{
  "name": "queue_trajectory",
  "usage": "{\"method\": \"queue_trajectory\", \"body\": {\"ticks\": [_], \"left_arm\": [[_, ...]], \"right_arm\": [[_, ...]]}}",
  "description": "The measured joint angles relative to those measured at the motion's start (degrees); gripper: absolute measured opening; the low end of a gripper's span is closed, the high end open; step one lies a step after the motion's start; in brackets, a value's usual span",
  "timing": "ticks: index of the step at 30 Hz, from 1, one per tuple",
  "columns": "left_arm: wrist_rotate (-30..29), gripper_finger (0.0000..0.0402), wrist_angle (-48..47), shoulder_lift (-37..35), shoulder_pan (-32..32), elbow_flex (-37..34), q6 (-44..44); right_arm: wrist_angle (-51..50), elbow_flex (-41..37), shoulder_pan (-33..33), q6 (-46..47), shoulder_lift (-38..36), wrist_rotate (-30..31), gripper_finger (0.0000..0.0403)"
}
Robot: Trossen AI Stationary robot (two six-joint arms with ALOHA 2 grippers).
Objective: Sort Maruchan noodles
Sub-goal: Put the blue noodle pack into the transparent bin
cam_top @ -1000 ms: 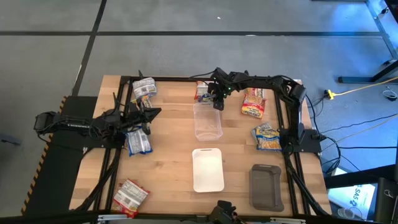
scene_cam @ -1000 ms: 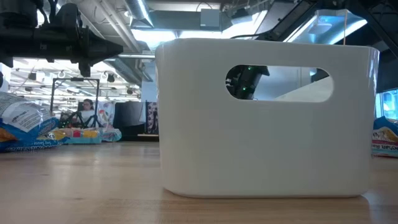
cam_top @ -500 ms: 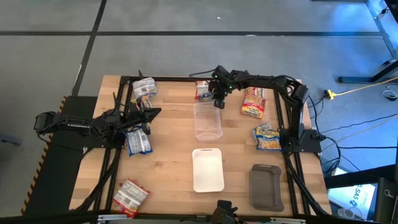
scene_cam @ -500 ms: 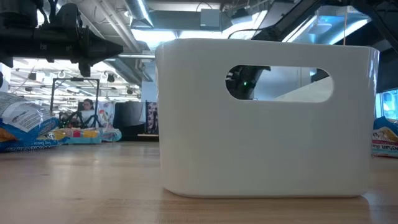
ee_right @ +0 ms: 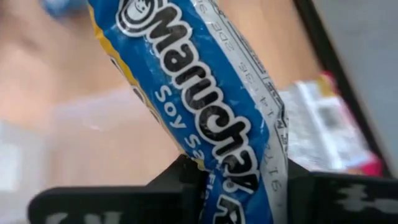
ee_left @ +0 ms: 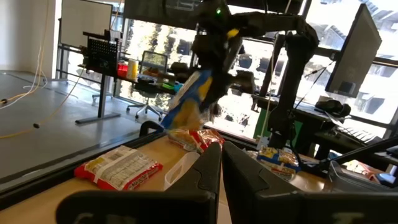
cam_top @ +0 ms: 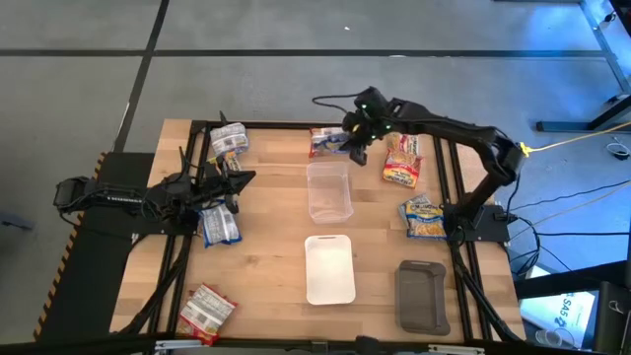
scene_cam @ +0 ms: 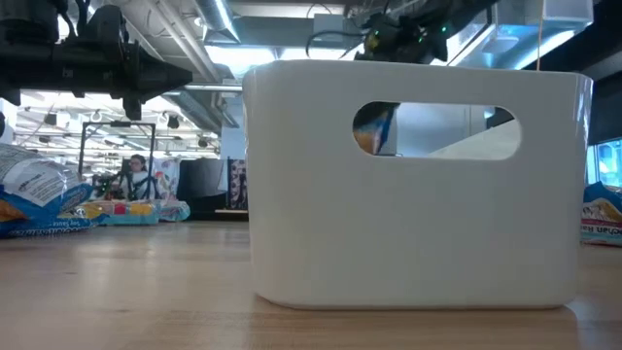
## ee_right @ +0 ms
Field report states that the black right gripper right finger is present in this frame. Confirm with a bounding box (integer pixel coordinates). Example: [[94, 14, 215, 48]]
[[287, 158, 398, 224]]

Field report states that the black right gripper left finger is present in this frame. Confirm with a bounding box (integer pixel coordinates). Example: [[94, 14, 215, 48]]
[[27, 154, 208, 224]]

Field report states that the blue Maruchan soy sauce packet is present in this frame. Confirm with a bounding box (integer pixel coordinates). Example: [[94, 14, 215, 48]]
[[86, 0, 290, 224], [39, 0, 91, 18]]

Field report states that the red Maruchan beef packet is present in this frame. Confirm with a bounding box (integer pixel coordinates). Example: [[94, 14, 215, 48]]
[[278, 71, 384, 177]]

